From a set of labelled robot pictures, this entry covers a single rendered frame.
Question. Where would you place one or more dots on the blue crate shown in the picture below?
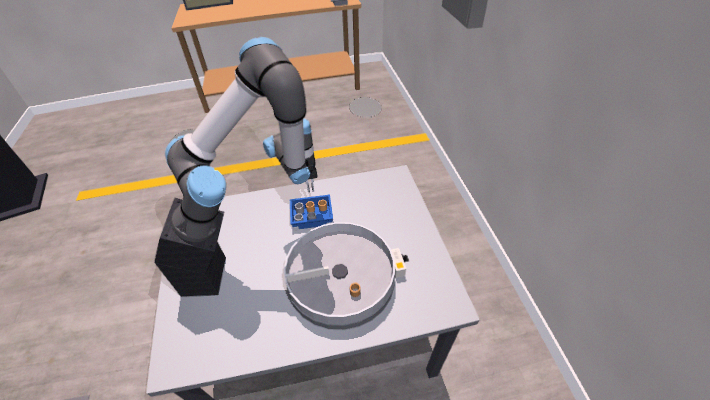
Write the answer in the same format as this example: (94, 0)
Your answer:
(323, 217)

